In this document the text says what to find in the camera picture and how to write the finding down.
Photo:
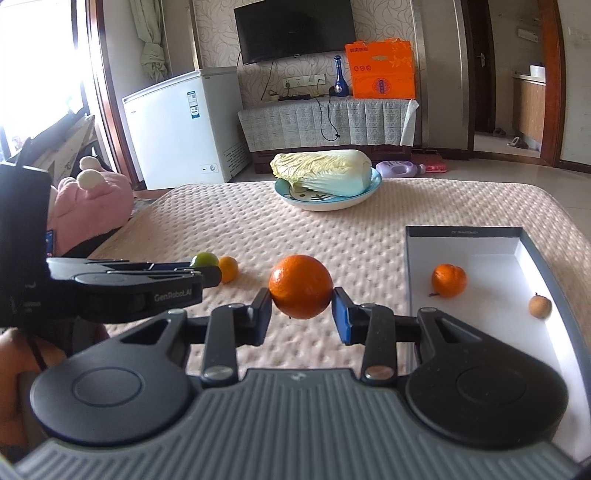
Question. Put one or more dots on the large round orange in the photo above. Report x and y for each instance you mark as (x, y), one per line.
(300, 286)

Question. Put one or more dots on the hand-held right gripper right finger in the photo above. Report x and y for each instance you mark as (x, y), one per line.
(340, 318)

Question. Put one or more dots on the green lime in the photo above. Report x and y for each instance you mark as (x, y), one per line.
(205, 259)

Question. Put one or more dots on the pink plush toy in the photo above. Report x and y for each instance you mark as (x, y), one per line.
(101, 203)

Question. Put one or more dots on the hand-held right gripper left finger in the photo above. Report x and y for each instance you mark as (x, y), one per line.
(262, 323)

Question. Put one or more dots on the white chest freezer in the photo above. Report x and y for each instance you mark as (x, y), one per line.
(175, 134)

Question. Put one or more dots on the purple detergent bottle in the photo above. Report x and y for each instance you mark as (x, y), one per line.
(397, 168)

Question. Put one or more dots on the small pale orange fruit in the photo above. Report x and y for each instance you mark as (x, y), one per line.
(540, 307)

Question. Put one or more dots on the dark-rimmed white cardboard box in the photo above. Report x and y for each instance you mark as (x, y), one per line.
(489, 277)

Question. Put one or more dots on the small orange citrus fruit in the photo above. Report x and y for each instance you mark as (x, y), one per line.
(229, 270)

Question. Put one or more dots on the dark slipper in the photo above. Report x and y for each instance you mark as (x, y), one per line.
(497, 133)

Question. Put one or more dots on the person's left hand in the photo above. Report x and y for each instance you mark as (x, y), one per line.
(18, 350)

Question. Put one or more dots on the napa cabbage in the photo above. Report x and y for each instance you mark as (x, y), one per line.
(323, 173)

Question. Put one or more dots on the white slipper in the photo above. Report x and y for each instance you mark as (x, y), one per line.
(516, 142)

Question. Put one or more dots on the white wall socket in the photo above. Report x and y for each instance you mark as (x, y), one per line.
(302, 80)

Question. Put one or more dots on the black wall television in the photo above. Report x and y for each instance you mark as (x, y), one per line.
(295, 27)

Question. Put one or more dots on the patterned cabinet cover cloth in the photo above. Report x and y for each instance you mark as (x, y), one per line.
(300, 122)

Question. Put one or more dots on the wooden kitchen cabinet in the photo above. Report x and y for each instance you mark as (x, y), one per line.
(528, 110)

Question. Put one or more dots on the white wall switch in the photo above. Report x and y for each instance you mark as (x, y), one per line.
(526, 33)

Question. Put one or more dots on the beige quilted bedspread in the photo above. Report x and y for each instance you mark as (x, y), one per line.
(369, 230)

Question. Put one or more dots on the dark wooden door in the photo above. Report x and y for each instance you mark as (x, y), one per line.
(480, 92)

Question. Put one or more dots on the orange gift box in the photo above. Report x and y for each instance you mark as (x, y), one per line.
(381, 69)

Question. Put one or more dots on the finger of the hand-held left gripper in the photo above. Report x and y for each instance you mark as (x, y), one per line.
(210, 276)
(92, 265)

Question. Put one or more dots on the tied pale curtain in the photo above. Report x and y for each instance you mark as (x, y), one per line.
(154, 60)

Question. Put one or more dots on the black power strip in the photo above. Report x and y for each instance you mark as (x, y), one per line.
(288, 96)

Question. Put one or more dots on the white blue-rimmed plate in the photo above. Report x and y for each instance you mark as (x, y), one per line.
(323, 204)

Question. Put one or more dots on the red floor item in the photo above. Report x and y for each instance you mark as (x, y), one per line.
(436, 165)

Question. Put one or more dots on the white pot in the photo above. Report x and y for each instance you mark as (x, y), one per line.
(537, 71)

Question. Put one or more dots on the brown wooden door frame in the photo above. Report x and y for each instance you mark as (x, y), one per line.
(553, 83)

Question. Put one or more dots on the leaning wooden boards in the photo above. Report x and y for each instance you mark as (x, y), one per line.
(69, 143)

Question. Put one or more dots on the blue glass bottle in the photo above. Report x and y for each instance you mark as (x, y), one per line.
(339, 87)

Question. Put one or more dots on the lumpy orange tangerine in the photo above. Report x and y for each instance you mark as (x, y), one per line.
(449, 280)

